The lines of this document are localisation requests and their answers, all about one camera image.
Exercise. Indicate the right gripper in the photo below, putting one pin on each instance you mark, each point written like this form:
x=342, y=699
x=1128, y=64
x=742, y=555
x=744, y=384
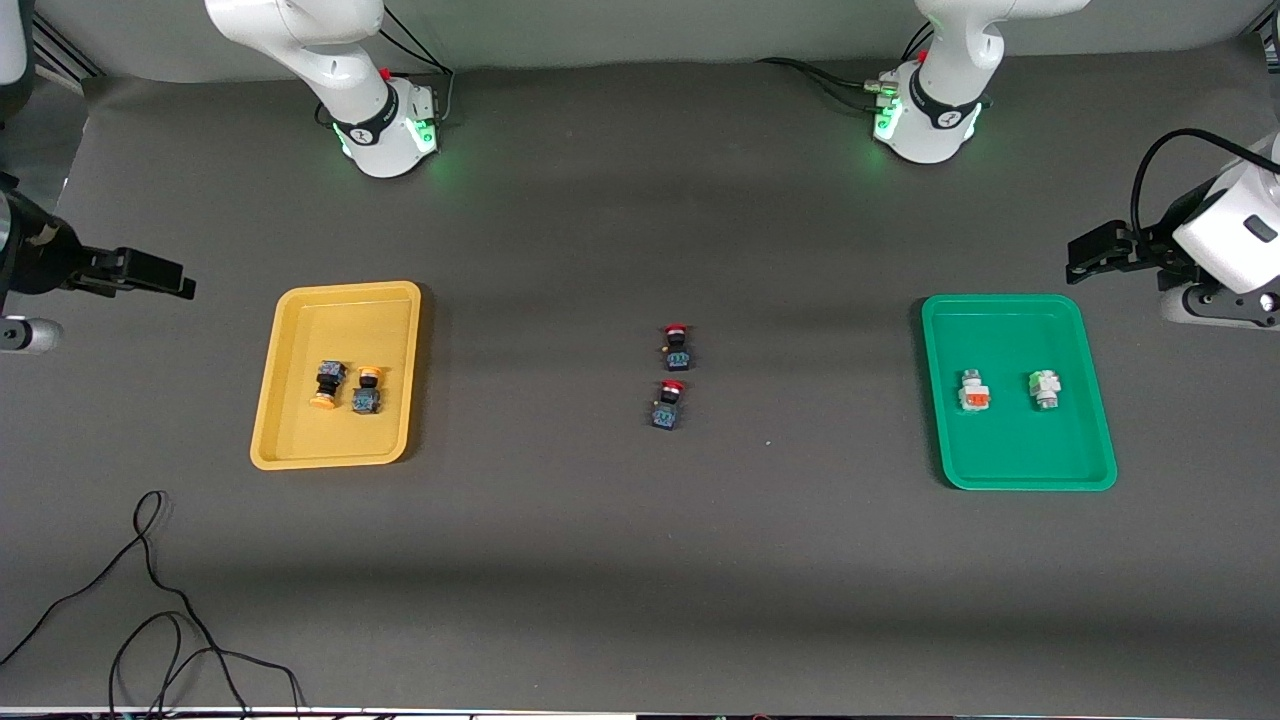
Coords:
x=42, y=262

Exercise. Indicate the aluminium frame rail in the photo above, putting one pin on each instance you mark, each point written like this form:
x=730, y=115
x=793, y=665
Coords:
x=60, y=55

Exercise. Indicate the yellow push button switch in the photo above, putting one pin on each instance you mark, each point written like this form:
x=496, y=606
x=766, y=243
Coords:
x=366, y=402
x=328, y=378

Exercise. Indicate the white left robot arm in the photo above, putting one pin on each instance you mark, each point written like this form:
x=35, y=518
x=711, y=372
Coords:
x=950, y=60

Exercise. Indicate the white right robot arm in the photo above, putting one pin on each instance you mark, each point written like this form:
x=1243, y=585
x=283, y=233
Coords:
x=300, y=40

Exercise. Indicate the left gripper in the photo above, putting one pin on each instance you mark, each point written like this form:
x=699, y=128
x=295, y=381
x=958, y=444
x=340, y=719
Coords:
x=1158, y=243

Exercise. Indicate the red push button switch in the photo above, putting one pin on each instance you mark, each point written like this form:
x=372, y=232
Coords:
x=666, y=412
x=679, y=357

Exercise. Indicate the white switch with green block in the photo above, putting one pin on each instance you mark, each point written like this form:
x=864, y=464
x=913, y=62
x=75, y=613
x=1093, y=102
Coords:
x=1045, y=388

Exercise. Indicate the green plastic tray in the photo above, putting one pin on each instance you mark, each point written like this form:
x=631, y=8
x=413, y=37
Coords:
x=1010, y=450

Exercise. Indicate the white switch with orange block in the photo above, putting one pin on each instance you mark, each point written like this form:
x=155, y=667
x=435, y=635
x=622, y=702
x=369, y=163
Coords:
x=975, y=392

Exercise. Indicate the yellow plastic tray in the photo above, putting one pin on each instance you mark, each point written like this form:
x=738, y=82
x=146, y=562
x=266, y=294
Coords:
x=340, y=440

